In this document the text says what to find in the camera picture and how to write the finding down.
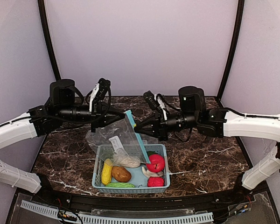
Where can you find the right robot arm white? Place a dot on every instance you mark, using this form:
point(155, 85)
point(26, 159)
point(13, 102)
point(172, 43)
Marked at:
point(218, 122)

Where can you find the green cucumber toy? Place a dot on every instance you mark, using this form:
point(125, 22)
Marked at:
point(120, 185)

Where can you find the right black frame post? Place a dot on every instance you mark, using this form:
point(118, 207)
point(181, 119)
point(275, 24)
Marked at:
point(232, 50)

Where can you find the green round fruit toy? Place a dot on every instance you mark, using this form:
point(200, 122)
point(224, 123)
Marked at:
point(149, 153)

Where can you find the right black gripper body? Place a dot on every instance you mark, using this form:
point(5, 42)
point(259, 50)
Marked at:
point(161, 123)

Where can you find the left black frame post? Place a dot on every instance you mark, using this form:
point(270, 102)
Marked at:
point(47, 38)

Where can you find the brown potato toy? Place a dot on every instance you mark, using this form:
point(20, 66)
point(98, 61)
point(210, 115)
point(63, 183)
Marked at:
point(121, 174)

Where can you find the black aluminium frame rail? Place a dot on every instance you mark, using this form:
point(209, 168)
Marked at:
point(211, 202)

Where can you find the red raspberry toy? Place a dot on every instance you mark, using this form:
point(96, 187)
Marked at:
point(155, 182)

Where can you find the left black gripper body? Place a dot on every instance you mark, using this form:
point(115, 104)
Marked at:
point(96, 116)

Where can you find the yellow corn toy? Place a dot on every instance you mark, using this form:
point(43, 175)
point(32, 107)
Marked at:
point(106, 173)

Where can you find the white mushroom toy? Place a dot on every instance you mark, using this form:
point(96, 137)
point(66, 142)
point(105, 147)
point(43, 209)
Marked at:
point(149, 174)

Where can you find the clear zip top bag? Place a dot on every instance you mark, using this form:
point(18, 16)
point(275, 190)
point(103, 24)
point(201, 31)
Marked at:
point(118, 138)

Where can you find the white bitter gourd toy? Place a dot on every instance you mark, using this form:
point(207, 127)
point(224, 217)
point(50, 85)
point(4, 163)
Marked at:
point(126, 161)

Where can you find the red apple toy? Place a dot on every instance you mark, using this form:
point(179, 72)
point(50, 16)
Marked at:
point(157, 163)

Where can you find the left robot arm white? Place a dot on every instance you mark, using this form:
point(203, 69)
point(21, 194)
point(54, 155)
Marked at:
point(65, 104)

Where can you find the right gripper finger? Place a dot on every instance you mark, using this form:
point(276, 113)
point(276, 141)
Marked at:
point(147, 123)
point(146, 131)

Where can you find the clear zip bag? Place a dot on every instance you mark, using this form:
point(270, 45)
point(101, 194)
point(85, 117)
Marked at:
point(150, 140)
point(118, 138)

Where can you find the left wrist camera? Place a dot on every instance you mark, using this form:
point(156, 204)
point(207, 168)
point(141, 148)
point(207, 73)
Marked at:
point(99, 92)

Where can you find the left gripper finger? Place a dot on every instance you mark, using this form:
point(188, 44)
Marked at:
point(109, 120)
point(115, 111)

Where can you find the grey slotted cable duct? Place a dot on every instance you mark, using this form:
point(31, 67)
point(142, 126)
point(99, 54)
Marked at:
point(119, 217)

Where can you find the black frame post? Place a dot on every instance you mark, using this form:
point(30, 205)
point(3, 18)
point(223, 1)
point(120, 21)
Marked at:
point(47, 38)
point(232, 50)

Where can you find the light blue plastic basket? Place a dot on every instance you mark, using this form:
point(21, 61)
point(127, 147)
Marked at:
point(138, 182)

